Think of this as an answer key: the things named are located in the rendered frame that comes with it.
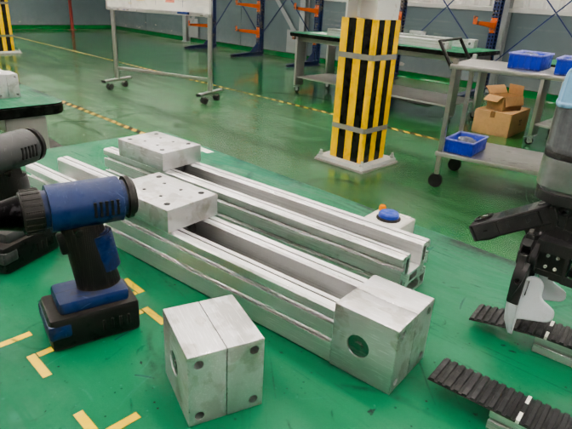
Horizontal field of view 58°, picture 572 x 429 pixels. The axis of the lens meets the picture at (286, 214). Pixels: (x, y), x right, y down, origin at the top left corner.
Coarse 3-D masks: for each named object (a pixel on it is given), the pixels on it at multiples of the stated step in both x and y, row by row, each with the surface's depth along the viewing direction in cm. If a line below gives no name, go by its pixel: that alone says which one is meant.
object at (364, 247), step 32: (128, 160) 119; (224, 192) 101; (256, 192) 106; (288, 192) 103; (256, 224) 98; (288, 224) 94; (320, 224) 90; (352, 224) 92; (384, 224) 91; (320, 256) 90; (352, 256) 85; (384, 256) 81; (416, 256) 86
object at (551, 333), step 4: (548, 324) 74; (552, 324) 74; (556, 324) 74; (560, 324) 74; (548, 328) 73; (552, 328) 73; (556, 328) 73; (560, 328) 73; (544, 332) 72; (548, 332) 72; (552, 332) 72; (556, 332) 72; (560, 332) 72; (544, 336) 71; (548, 336) 71; (552, 336) 71; (556, 336) 71; (548, 340) 71; (552, 340) 70; (556, 340) 70
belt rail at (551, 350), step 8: (536, 344) 73; (544, 344) 72; (552, 344) 71; (536, 352) 73; (544, 352) 72; (552, 352) 72; (560, 352) 72; (568, 352) 70; (560, 360) 71; (568, 360) 71
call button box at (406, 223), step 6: (378, 210) 103; (366, 216) 100; (372, 216) 100; (378, 216) 100; (402, 216) 101; (408, 216) 101; (384, 222) 98; (390, 222) 98; (396, 222) 98; (402, 222) 98; (408, 222) 99; (414, 222) 100; (402, 228) 97; (408, 228) 99
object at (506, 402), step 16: (448, 368) 64; (464, 368) 64; (448, 384) 61; (464, 384) 61; (480, 384) 61; (496, 384) 62; (480, 400) 59; (496, 400) 59; (512, 400) 59; (528, 400) 59; (512, 416) 57; (528, 416) 57; (544, 416) 57; (560, 416) 57
